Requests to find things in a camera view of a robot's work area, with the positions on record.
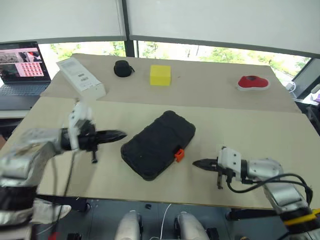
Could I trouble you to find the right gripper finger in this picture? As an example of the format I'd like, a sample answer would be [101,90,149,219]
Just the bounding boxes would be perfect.
[192,158,219,166]
[192,163,218,172]

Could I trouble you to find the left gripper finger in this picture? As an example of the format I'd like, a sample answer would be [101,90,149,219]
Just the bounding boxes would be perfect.
[95,129,128,139]
[97,135,128,146]

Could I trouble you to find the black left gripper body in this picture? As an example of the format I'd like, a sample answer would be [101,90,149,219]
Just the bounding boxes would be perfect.
[77,119,100,165]

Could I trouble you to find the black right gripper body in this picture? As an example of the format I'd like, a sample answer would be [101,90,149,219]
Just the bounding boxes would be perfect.
[211,161,233,190]

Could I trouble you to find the black plastic tool case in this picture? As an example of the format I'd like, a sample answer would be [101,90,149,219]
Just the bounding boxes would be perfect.
[120,110,197,182]

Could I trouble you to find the silver right robot leg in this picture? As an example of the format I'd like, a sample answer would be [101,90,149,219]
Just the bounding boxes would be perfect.
[174,211,209,240]

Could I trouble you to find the silver robot leg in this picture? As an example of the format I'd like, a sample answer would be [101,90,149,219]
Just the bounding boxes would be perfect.
[174,211,209,240]
[114,210,143,240]

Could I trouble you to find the long white cardboard box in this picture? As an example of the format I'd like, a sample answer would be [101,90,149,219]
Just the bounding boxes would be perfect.
[55,57,106,100]

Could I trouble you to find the black round zip pouch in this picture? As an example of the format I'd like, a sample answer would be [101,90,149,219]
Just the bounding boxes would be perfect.
[113,59,136,78]

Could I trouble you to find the yellow cube block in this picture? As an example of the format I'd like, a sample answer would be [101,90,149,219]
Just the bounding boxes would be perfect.
[149,64,172,87]

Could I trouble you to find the white rounded object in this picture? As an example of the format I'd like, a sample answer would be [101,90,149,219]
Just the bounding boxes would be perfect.
[32,199,73,225]

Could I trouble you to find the dark grey laptop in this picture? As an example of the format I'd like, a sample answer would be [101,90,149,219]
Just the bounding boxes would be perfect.
[0,41,53,111]

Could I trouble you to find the silver left robot leg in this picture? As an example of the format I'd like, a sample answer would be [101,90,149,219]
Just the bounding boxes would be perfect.
[114,210,143,240]

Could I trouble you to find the red and white shoe-shaped object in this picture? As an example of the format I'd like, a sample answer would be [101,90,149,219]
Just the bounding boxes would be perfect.
[236,74,272,92]

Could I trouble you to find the white roller blind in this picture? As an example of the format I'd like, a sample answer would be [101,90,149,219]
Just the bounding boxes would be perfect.
[126,0,320,56]
[0,0,127,44]

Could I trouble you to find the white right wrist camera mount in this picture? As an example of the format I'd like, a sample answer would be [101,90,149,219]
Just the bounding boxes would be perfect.
[216,146,243,182]

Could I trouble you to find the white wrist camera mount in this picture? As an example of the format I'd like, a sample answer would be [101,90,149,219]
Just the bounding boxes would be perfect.
[216,146,243,182]
[67,99,96,151]

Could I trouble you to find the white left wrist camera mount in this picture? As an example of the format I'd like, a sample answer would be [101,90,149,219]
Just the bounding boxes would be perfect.
[67,99,96,151]

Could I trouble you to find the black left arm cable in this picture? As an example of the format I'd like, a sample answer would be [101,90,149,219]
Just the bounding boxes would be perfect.
[51,149,76,226]

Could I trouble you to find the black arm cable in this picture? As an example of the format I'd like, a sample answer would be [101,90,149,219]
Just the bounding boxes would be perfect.
[51,149,76,226]
[226,172,314,208]

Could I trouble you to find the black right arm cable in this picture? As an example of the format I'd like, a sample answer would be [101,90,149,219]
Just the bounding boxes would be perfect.
[226,172,314,208]

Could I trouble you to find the thin white floor cable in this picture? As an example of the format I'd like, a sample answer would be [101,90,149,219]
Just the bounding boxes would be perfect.
[159,203,173,240]

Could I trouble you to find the dark window frame post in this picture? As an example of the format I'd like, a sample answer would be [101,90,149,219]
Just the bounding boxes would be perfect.
[121,0,139,59]

